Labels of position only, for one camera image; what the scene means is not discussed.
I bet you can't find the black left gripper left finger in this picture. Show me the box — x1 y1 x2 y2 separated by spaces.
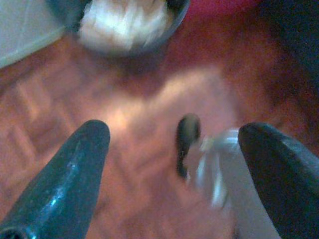
0 119 111 239

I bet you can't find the thick red cushion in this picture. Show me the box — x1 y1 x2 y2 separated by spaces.
184 0 265 23

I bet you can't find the white quilted mattress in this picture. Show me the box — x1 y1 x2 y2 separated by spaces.
0 0 69 69

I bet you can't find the silver robot left leg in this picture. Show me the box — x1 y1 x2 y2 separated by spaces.
186 128 282 239

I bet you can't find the white crumpled tissue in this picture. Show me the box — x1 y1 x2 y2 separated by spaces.
77 0 175 54

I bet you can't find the black robot left foot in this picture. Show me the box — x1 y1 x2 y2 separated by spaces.
175 113 201 179

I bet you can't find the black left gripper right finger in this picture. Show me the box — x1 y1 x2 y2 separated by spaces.
238 122 319 239

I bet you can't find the black waste bin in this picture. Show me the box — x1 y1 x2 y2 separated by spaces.
46 0 191 59

